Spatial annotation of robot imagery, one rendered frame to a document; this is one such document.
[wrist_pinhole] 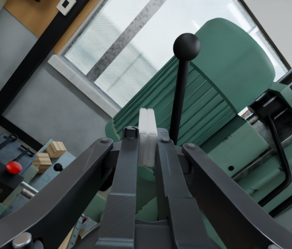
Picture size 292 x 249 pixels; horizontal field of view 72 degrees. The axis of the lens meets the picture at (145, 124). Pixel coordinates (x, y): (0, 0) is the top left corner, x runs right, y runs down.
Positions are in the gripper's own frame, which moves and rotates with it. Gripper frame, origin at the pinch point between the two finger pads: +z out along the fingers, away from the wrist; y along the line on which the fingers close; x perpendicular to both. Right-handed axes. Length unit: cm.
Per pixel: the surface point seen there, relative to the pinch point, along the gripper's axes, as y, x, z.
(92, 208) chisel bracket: -10.3, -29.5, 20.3
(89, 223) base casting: -16, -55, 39
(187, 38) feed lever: 4.3, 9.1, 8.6
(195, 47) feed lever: 5.5, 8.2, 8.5
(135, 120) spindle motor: -1.3, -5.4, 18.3
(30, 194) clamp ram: -24.8, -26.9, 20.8
